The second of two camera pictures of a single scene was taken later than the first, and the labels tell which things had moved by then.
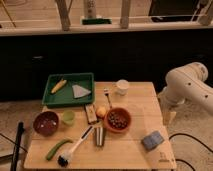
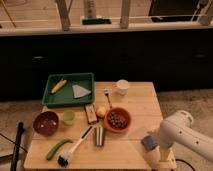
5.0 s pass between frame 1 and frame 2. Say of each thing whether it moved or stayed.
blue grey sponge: stayed
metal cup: stayed
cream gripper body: moved
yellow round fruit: stayed
